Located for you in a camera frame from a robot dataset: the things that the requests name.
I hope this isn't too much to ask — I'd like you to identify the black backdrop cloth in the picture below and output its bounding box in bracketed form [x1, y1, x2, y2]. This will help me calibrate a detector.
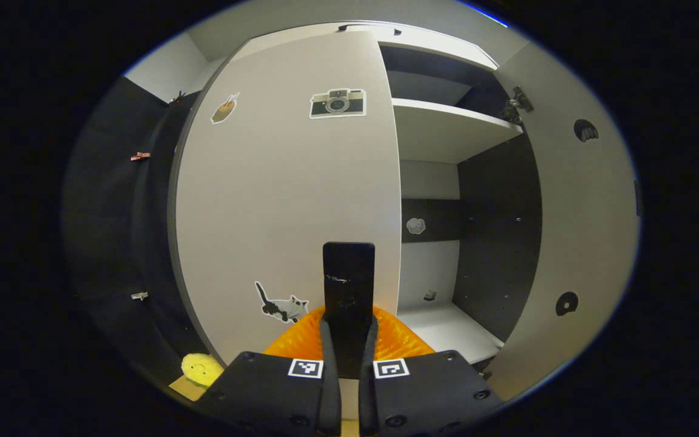
[61, 76, 229, 389]

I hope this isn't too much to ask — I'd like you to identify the cabinet door with headphone sticker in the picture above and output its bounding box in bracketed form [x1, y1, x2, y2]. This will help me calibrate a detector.
[486, 41, 641, 401]

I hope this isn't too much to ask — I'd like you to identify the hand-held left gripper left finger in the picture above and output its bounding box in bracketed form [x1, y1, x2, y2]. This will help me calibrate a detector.
[195, 305, 342, 437]

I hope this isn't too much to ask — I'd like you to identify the black handle of camera-sticker door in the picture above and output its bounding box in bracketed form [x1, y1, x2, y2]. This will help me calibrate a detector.
[322, 242, 376, 380]

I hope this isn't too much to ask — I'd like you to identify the white cabinet shelf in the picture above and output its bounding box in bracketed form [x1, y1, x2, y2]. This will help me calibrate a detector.
[392, 98, 523, 164]

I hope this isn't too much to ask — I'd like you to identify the metal cabinet door hinge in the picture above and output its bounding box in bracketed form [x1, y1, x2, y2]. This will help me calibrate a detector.
[503, 86, 534, 125]

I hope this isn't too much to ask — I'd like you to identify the cabinet door with camera sticker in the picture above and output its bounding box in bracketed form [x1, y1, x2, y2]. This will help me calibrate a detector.
[167, 30, 402, 365]

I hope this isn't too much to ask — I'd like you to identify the yellow plush toy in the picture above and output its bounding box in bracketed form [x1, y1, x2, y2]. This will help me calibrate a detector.
[181, 353, 226, 389]

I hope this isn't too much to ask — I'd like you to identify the beige double-door shoe cabinet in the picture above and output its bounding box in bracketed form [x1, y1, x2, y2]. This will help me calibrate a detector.
[201, 21, 544, 372]

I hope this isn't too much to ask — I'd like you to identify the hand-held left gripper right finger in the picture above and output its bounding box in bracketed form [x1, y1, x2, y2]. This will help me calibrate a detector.
[359, 307, 505, 437]

